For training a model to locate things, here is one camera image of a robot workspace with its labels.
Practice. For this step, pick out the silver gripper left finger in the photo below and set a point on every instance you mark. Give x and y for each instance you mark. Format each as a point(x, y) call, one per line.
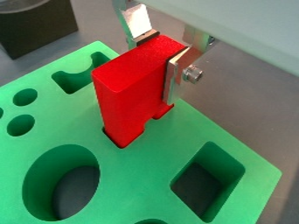
point(132, 16)

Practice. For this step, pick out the red double-square block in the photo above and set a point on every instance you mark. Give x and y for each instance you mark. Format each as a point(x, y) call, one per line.
point(129, 87)

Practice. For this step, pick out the black curved holder stand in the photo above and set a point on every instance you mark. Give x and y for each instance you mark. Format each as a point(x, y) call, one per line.
point(32, 23)

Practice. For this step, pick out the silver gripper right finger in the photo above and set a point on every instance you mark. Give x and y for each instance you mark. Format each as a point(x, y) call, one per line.
point(180, 68)

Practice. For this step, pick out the green shape sorter block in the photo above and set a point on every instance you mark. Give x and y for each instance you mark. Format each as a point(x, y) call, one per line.
point(185, 173)

